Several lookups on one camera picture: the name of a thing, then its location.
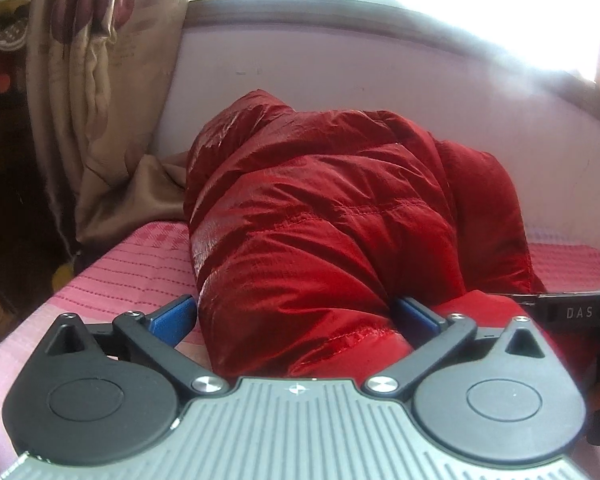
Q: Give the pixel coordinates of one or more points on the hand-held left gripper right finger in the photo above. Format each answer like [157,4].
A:
[416,317]

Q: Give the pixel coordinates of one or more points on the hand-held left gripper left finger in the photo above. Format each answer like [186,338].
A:
[172,320]

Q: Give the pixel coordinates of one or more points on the red padded coat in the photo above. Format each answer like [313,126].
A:
[330,240]

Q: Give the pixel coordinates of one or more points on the pink checked bed sheet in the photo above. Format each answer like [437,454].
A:
[125,270]

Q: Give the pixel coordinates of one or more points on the beige floral curtain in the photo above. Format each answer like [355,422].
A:
[105,100]

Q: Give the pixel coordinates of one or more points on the red floral bundle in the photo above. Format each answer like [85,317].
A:
[0,70]

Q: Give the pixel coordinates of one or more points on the window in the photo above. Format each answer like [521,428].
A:
[430,0]

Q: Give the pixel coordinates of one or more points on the crochet-edged cloth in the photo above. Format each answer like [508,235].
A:
[2,27]

